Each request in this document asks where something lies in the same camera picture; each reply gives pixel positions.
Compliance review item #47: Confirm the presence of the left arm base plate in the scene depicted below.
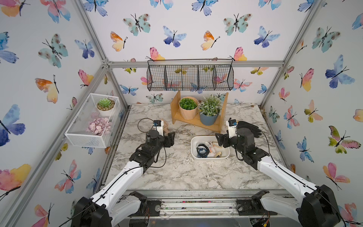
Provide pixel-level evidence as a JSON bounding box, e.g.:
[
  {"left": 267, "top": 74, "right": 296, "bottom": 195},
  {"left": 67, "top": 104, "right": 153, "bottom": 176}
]
[{"left": 127, "top": 191, "right": 161, "bottom": 217}]

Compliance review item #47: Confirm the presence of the black work glove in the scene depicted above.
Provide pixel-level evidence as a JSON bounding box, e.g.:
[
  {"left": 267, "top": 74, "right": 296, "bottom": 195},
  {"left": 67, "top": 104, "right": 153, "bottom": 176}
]
[{"left": 237, "top": 121, "right": 262, "bottom": 138}]

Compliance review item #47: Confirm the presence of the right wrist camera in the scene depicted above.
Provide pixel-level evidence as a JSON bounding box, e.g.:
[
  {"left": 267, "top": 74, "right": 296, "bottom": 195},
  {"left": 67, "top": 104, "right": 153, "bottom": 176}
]
[{"left": 226, "top": 119, "right": 238, "bottom": 138}]

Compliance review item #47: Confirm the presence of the white storage box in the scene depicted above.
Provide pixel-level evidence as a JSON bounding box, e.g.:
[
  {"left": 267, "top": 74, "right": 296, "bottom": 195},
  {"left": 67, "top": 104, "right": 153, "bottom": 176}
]
[{"left": 191, "top": 135, "right": 230, "bottom": 161}]

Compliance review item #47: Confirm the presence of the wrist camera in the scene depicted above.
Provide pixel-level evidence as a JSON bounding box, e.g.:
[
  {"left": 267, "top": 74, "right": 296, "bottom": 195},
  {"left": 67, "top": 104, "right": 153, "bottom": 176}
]
[
  {"left": 226, "top": 119, "right": 238, "bottom": 138},
  {"left": 152, "top": 120, "right": 164, "bottom": 136}
]

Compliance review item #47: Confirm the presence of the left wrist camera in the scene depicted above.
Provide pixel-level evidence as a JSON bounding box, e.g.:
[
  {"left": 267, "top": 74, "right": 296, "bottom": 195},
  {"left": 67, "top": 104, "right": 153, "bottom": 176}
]
[{"left": 152, "top": 120, "right": 164, "bottom": 136}]

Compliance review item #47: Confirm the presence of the black wire basket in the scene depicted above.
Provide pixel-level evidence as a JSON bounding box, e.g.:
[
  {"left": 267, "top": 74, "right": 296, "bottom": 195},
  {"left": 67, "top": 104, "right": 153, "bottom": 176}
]
[{"left": 146, "top": 59, "right": 234, "bottom": 94}]

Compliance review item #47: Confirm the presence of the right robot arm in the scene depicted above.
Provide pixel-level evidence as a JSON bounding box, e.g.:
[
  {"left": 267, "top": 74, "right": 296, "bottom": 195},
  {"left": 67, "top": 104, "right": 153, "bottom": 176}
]
[{"left": 216, "top": 128, "right": 345, "bottom": 227}]

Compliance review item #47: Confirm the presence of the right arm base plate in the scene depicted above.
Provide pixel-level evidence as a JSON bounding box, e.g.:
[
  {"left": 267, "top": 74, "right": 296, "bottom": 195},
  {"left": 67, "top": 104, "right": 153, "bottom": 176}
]
[{"left": 236, "top": 190, "right": 277, "bottom": 216}]

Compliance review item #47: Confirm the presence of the wooden shelf stand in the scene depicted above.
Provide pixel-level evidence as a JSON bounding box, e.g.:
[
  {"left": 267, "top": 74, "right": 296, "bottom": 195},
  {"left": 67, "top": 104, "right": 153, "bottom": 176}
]
[{"left": 171, "top": 91, "right": 229, "bottom": 133}]

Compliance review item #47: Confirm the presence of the blue pot herb plant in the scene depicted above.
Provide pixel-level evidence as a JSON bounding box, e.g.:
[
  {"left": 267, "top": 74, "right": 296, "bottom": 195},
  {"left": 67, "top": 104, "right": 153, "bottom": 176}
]
[{"left": 199, "top": 95, "right": 222, "bottom": 126}]

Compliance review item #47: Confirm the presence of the succulent in white pot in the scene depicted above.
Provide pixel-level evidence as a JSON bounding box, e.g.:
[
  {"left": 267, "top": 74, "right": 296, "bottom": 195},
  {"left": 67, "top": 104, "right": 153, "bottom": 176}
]
[{"left": 96, "top": 98, "right": 115, "bottom": 118}]

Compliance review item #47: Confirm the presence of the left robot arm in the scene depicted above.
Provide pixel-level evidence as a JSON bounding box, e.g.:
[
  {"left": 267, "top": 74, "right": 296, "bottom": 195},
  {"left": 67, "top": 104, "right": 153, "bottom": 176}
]
[{"left": 68, "top": 130, "right": 175, "bottom": 227}]

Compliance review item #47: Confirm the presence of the pink flower decoration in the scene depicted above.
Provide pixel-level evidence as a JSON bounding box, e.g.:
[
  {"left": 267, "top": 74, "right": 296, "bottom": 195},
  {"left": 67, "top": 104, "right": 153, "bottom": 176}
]
[{"left": 86, "top": 117, "right": 112, "bottom": 136}]

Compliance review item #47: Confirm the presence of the white mesh wall shelf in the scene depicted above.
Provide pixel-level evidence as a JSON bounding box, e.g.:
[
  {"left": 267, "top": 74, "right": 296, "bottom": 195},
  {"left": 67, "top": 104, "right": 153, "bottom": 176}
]
[{"left": 65, "top": 93, "right": 121, "bottom": 148}]

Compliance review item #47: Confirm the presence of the pink pot green plant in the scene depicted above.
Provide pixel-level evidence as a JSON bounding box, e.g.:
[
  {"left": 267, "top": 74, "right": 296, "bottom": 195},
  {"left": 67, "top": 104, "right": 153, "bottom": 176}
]
[{"left": 179, "top": 96, "right": 199, "bottom": 120}]

